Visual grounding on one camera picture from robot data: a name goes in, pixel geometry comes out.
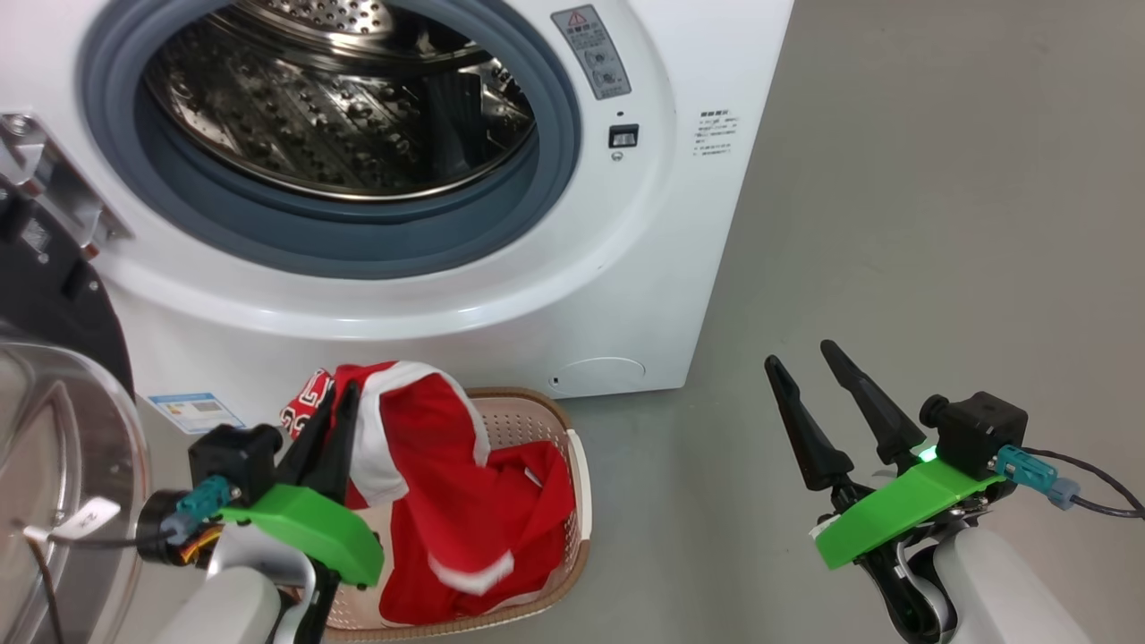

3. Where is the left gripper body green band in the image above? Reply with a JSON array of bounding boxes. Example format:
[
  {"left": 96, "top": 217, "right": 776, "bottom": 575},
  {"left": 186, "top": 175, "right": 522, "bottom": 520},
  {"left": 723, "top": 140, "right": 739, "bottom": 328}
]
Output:
[{"left": 219, "top": 483, "right": 386, "bottom": 588}]

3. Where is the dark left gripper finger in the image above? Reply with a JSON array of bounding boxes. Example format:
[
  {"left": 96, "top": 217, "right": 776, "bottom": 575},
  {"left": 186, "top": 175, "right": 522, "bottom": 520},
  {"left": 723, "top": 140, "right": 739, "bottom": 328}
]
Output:
[
  {"left": 309, "top": 380, "right": 361, "bottom": 504},
  {"left": 276, "top": 385, "right": 336, "bottom": 488}
]

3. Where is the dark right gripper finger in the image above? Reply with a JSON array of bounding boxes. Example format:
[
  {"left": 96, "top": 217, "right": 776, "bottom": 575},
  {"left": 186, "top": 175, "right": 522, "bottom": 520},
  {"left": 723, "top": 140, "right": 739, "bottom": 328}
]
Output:
[
  {"left": 765, "top": 355, "right": 855, "bottom": 493},
  {"left": 820, "top": 340, "right": 929, "bottom": 466}
]

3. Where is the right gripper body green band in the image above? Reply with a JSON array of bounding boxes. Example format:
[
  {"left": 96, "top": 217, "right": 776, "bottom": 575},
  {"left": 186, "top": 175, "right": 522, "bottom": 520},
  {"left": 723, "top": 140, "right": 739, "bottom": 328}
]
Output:
[{"left": 812, "top": 461, "right": 1007, "bottom": 571}]

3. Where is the red and white garment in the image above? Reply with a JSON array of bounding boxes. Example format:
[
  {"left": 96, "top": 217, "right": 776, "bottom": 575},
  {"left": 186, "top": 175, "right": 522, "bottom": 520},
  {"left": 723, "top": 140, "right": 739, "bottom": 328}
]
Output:
[{"left": 280, "top": 360, "right": 576, "bottom": 627}]

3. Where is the black washer door glass bowl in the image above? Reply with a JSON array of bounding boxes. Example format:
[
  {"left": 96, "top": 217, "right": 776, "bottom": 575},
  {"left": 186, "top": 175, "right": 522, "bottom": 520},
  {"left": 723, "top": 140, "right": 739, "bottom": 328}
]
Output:
[{"left": 0, "top": 174, "right": 153, "bottom": 644}]

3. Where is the white front-load washing machine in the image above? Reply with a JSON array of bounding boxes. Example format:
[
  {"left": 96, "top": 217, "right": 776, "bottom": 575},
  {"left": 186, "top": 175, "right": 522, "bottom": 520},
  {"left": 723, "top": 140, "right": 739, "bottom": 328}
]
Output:
[{"left": 0, "top": 0, "right": 795, "bottom": 448}]

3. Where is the grey rubber door gasket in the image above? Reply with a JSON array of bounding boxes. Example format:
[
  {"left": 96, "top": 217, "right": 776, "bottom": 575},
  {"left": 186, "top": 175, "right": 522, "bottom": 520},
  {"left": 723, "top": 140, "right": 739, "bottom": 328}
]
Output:
[{"left": 76, "top": 0, "right": 582, "bottom": 281}]

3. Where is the cream laundry basket brown rim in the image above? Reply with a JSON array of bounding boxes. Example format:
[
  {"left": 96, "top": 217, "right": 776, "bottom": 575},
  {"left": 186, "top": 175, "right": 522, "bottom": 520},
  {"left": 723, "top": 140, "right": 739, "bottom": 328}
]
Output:
[{"left": 318, "top": 386, "right": 593, "bottom": 643}]

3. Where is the metal door hinge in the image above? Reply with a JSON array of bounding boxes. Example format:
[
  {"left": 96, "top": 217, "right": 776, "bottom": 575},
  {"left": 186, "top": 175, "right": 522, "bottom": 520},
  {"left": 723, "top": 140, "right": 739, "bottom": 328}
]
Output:
[{"left": 0, "top": 112, "right": 133, "bottom": 260}]

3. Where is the blue energy label sticker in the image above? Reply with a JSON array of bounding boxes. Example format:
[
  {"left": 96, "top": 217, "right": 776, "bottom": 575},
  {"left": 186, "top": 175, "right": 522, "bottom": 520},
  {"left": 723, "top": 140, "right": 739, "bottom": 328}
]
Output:
[{"left": 148, "top": 392, "right": 245, "bottom": 436}]

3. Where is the round white filter cover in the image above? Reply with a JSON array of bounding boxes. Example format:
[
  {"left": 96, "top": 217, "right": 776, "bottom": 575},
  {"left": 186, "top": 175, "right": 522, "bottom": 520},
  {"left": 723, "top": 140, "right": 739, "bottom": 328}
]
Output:
[{"left": 547, "top": 357, "right": 647, "bottom": 399}]

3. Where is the small printed text sticker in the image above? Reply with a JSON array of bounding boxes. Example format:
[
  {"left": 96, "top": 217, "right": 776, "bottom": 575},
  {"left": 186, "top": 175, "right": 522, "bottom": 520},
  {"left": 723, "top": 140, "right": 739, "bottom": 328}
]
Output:
[{"left": 693, "top": 109, "right": 742, "bottom": 158}]

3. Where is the stainless steel washer drum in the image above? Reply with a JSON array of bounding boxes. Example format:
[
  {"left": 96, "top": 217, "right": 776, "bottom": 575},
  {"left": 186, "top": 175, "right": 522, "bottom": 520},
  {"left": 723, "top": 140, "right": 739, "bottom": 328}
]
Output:
[{"left": 143, "top": 0, "right": 538, "bottom": 202}]

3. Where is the grey warning label sticker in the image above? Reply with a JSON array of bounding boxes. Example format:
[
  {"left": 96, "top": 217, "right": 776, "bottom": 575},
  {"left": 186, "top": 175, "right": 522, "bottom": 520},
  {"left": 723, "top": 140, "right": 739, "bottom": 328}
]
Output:
[{"left": 550, "top": 4, "right": 632, "bottom": 101}]

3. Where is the right camera cable teal connector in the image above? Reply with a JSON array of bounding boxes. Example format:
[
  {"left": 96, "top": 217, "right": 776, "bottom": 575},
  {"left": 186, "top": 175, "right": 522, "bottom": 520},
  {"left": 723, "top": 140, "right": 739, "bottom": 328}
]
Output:
[{"left": 995, "top": 445, "right": 1145, "bottom": 520}]

